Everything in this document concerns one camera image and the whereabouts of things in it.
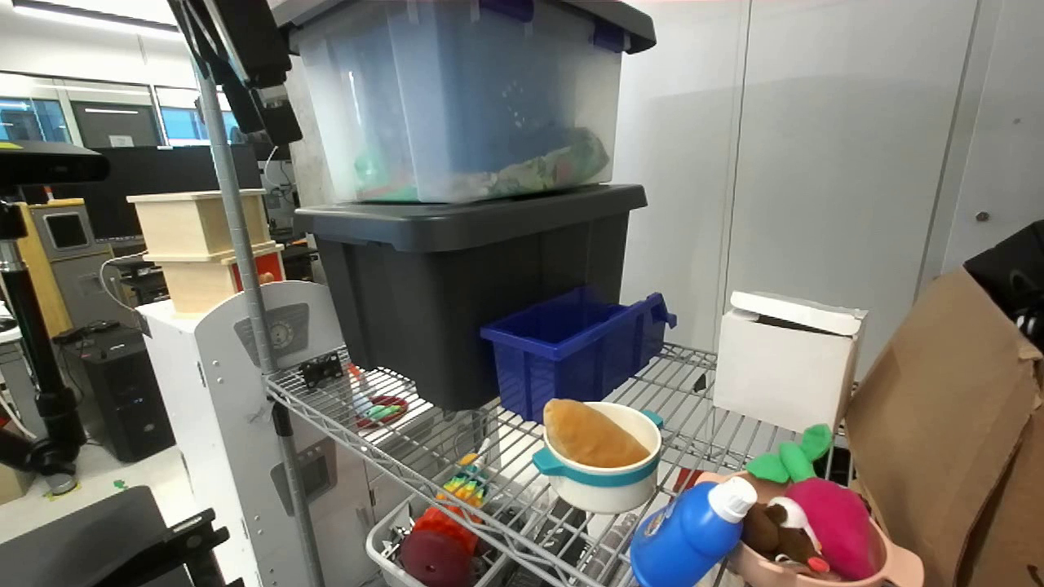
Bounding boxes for brown cardboard box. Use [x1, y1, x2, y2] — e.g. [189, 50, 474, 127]
[843, 265, 1044, 587]

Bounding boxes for blue toy detergent bottle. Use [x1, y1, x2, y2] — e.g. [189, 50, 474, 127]
[626, 474, 762, 587]

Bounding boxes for black plastic storage tote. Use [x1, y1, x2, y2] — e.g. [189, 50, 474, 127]
[291, 182, 649, 414]

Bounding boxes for brown and white plush toy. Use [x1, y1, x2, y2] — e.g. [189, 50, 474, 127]
[742, 499, 819, 570]

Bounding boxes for black monitor stand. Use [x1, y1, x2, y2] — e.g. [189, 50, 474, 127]
[0, 140, 111, 482]

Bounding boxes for grey white equipment cabinet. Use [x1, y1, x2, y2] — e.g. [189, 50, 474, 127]
[138, 277, 385, 587]

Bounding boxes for brown bread plush toy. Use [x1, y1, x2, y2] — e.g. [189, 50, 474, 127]
[542, 397, 653, 469]

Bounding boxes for blue plastic bin container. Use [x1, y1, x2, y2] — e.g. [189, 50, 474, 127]
[478, 286, 679, 425]

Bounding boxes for metal wire shelf rack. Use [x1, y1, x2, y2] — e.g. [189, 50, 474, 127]
[172, 0, 863, 587]

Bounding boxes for white cardboard box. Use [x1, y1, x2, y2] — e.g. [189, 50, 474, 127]
[712, 286, 873, 434]

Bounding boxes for beige stacked drawer boxes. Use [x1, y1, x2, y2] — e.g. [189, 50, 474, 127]
[127, 190, 289, 320]

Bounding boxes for pink radish plush green leaves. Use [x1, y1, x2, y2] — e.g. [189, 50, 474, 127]
[748, 420, 884, 581]

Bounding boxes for black clip on rack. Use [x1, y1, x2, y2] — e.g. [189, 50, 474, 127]
[298, 351, 351, 392]

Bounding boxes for cream pot with teal band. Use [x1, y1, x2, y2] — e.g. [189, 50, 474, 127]
[532, 400, 666, 514]

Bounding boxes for red toy on lower shelf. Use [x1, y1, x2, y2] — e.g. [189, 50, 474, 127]
[397, 455, 497, 587]

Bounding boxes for clear plastic storage tote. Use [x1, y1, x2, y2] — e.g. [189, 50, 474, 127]
[267, 0, 661, 210]

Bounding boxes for white wire basket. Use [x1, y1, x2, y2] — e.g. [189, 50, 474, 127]
[367, 492, 520, 587]

